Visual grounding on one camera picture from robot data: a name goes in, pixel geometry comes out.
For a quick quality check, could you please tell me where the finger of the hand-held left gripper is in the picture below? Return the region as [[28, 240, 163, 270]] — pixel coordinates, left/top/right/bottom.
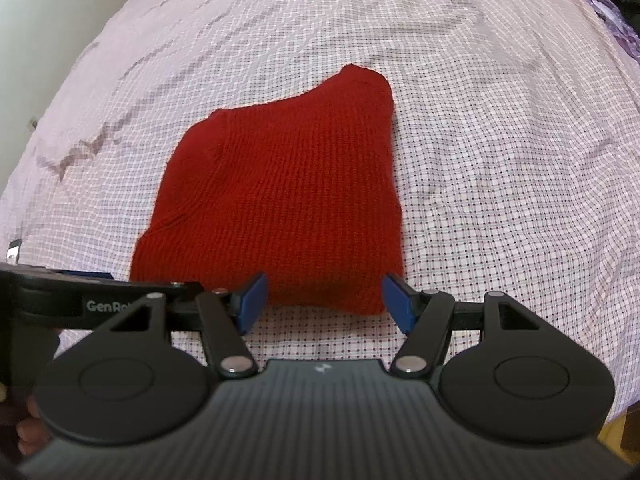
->
[[50, 269, 115, 281]]

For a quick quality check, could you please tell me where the red knitted sweater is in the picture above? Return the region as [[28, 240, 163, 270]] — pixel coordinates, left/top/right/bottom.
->
[[129, 64, 405, 317]]

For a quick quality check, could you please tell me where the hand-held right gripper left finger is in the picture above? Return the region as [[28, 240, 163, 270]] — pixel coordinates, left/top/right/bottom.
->
[[107, 272, 269, 380]]

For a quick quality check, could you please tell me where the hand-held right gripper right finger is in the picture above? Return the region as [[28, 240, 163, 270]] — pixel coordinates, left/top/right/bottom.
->
[[381, 273, 545, 380]]

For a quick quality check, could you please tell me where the person's left hand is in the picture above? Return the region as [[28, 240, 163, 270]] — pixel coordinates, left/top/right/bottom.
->
[[14, 394, 53, 458]]

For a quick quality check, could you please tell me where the pink checked bedsheet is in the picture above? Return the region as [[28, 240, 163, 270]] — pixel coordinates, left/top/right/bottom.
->
[[0, 0, 640, 411]]

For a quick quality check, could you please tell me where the purple cloth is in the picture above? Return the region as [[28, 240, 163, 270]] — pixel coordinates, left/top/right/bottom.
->
[[575, 0, 640, 68]]

